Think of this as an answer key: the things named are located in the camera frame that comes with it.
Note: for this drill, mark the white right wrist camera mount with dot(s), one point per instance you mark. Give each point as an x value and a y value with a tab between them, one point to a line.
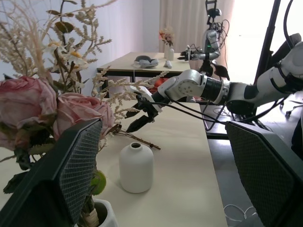
148	94

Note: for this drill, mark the small orange background bouquet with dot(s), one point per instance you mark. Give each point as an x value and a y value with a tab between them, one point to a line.
166	35

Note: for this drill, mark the small white background vase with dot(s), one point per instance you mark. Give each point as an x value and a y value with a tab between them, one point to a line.
171	53

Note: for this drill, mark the white handheld controller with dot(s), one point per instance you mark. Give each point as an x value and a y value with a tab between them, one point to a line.
168	64

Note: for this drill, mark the pink rose flower bouquet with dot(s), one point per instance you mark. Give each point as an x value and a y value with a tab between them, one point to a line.
26	99

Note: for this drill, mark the white ceramic bottle vase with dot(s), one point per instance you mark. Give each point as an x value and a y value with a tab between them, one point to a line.
136	168

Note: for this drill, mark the grey VR headset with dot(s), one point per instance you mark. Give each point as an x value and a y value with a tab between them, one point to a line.
145	61

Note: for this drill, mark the light wooden side table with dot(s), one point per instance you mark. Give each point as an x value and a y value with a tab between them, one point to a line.
123	62

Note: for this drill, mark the silver background humanoid robot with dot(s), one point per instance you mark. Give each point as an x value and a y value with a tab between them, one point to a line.
211	40

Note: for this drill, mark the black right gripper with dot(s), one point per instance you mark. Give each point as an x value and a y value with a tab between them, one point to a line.
148	111

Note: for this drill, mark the black stand pole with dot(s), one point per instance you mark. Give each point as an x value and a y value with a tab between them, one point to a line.
270	35

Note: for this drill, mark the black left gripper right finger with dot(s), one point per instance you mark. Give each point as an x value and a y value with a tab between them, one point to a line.
267	165

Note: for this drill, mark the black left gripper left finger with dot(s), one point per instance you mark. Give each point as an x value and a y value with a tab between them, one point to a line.
38	189

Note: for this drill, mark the beige curtain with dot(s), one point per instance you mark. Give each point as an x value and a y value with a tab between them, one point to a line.
184	21

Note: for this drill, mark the white vase under bouquet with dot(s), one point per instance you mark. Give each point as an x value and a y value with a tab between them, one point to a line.
110	212

